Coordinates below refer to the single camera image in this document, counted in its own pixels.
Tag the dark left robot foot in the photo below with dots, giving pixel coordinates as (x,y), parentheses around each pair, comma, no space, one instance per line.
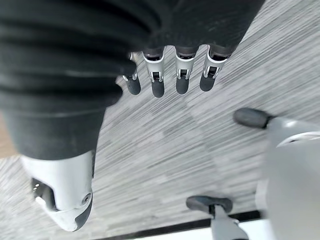
(200,202)

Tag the silver left robot leg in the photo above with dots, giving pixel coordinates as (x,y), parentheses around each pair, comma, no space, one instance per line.
(226,226)

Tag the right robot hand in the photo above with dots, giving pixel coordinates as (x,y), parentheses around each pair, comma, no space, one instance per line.
(60,75)

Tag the dark robot foot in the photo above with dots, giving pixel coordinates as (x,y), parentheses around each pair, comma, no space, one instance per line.
(250,117)
(200,202)

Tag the black baseboard strip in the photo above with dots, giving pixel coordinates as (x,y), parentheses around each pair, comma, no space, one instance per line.
(250,216)

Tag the dark right robot foot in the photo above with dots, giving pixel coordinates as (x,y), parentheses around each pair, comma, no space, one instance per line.
(250,117)

